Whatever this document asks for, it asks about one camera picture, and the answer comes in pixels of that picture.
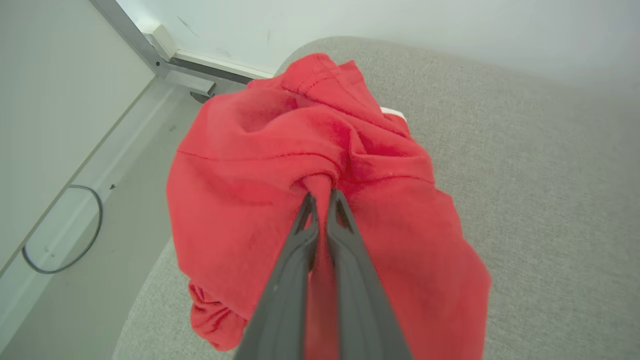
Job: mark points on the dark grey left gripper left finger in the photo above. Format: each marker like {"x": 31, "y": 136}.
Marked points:
{"x": 285, "y": 300}

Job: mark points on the white black baseboard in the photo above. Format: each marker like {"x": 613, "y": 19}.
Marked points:
{"x": 220, "y": 64}

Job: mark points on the white partition panel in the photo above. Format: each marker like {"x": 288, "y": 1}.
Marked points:
{"x": 60, "y": 100}

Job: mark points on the aluminium frame post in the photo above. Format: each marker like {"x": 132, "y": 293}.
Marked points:
{"x": 131, "y": 36}

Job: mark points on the red shorts white waistband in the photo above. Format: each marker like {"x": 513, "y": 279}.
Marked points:
{"x": 240, "y": 200}

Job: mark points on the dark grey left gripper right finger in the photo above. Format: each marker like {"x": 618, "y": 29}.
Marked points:
{"x": 360, "y": 310}

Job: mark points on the grey fabric sofa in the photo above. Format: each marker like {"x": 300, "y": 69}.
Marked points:
{"x": 525, "y": 175}

